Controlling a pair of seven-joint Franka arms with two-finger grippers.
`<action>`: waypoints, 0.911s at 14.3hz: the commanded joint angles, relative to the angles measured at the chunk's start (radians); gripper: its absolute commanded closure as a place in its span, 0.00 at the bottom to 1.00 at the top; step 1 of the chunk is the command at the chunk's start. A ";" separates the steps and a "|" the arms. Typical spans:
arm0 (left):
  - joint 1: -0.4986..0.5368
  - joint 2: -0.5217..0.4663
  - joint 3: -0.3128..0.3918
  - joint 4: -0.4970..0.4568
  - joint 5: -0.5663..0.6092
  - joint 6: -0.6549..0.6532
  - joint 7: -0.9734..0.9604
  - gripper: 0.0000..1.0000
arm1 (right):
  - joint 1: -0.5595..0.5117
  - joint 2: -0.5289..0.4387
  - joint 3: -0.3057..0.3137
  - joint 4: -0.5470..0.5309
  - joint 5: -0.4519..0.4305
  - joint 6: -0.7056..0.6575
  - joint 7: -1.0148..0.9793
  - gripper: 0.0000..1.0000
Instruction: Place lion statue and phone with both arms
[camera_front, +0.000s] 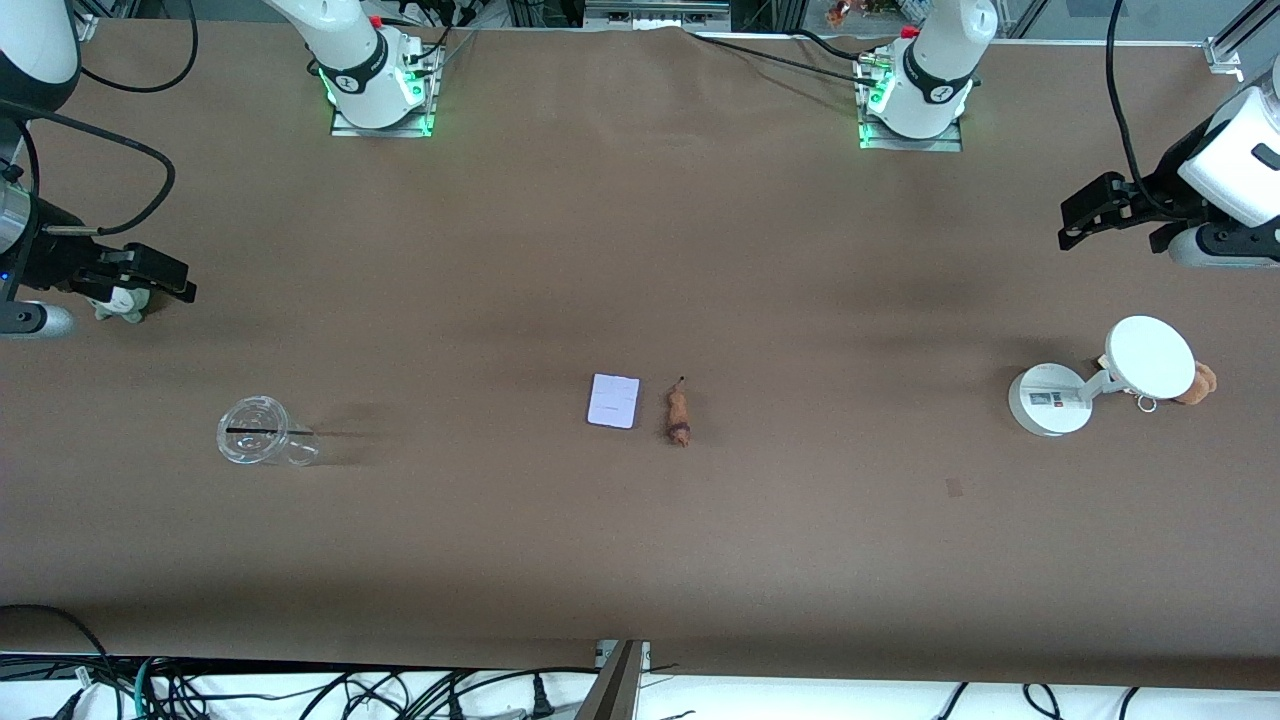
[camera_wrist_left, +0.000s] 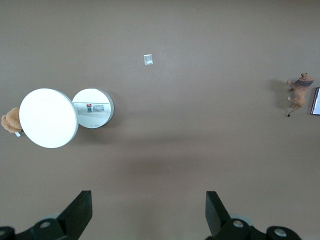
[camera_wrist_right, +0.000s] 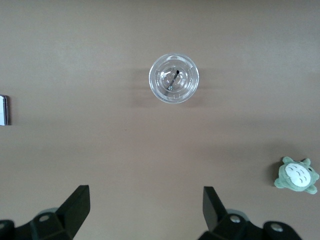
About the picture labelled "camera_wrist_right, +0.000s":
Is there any green grey plush toy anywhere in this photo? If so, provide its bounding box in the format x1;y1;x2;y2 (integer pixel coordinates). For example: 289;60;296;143
273;156;320;196

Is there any black straw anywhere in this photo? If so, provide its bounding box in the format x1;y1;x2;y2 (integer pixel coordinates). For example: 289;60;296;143
168;70;180;91

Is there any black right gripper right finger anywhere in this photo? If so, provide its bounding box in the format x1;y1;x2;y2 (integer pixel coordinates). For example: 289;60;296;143
198;186;303;240

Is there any clear plastic cup with lid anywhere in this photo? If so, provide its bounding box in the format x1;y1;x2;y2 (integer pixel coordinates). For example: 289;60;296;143
148;52;200;104

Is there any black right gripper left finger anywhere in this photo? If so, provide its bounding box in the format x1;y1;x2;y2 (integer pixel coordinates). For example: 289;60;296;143
0;184;91;240

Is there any small white card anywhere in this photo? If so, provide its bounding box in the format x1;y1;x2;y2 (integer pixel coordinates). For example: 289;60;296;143
0;94;11;127

